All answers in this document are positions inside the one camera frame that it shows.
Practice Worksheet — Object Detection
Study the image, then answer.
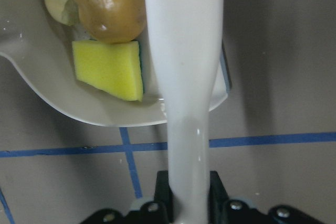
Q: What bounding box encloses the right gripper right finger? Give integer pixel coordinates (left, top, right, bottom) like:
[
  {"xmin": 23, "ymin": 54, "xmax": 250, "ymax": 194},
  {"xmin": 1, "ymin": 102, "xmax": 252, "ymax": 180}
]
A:
[{"xmin": 209, "ymin": 171, "xmax": 323, "ymax": 224}]

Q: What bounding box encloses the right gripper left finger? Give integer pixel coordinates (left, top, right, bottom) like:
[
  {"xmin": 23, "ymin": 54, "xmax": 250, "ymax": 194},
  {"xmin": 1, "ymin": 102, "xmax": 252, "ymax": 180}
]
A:
[{"xmin": 81, "ymin": 170, "xmax": 173, "ymax": 224}]

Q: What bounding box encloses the yellow green sponge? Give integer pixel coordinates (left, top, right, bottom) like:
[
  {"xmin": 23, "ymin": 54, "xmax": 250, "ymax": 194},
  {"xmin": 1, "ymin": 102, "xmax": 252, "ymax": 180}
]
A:
[{"xmin": 72, "ymin": 40, "xmax": 143, "ymax": 101}]

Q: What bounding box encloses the beige plastic dustpan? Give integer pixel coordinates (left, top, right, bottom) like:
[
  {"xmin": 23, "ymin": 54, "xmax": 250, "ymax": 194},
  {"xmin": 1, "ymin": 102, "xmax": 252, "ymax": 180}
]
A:
[{"xmin": 0, "ymin": 11, "xmax": 233, "ymax": 127}]

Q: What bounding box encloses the white hand brush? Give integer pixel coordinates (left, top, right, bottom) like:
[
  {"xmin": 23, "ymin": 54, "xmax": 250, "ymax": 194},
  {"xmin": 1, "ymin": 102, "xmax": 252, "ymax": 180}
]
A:
[{"xmin": 145, "ymin": 0, "xmax": 224, "ymax": 223}]

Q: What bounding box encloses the brown toy potato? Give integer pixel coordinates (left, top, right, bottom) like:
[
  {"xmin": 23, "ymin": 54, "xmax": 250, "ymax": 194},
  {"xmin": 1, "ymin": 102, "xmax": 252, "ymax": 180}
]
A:
[{"xmin": 74, "ymin": 0, "xmax": 146, "ymax": 44}]

